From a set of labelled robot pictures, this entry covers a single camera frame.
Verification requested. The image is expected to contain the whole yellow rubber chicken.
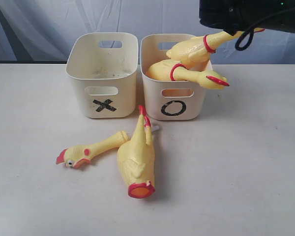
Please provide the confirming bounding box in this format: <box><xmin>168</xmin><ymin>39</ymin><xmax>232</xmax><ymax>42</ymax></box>
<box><xmin>166</xmin><ymin>27</ymin><xmax>266</xmax><ymax>69</ymax></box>
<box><xmin>146</xmin><ymin>59</ymin><xmax>230</xmax><ymax>89</ymax></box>

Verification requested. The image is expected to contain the detached yellow rubber chicken head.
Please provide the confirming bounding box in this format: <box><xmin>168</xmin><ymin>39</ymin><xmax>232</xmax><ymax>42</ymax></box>
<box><xmin>56</xmin><ymin>131</ymin><xmax>129</xmax><ymax>169</ymax></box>

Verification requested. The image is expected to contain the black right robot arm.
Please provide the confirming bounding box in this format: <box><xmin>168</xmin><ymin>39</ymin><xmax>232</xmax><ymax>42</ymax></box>
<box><xmin>199</xmin><ymin>0</ymin><xmax>295</xmax><ymax>33</ymax></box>

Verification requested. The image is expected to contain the small white squeaker tube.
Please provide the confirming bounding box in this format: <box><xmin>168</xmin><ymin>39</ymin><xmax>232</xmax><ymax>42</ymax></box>
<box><xmin>151</xmin><ymin>125</ymin><xmax>160</xmax><ymax>132</ymax></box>

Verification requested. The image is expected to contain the cream bin with O mark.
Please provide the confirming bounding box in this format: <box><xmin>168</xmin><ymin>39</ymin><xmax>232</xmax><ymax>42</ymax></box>
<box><xmin>140</xmin><ymin>33</ymin><xmax>206</xmax><ymax>120</ymax></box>

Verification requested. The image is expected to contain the headless yellow rubber chicken body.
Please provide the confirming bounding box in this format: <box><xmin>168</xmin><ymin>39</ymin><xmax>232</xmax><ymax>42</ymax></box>
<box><xmin>117</xmin><ymin>105</ymin><xmax>155</xmax><ymax>199</ymax></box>

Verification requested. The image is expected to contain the cream bin with X mark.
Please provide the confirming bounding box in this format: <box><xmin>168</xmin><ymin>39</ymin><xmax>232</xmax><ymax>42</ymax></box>
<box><xmin>66</xmin><ymin>32</ymin><xmax>139</xmax><ymax>118</ymax></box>

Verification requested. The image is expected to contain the blue-white backdrop curtain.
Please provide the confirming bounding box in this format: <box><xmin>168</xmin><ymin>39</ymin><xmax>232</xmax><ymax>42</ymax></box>
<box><xmin>0</xmin><ymin>0</ymin><xmax>295</xmax><ymax>65</ymax></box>

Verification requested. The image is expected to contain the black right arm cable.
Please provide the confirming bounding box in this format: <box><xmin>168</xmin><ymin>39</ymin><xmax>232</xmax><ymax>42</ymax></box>
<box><xmin>234</xmin><ymin>7</ymin><xmax>295</xmax><ymax>52</ymax></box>

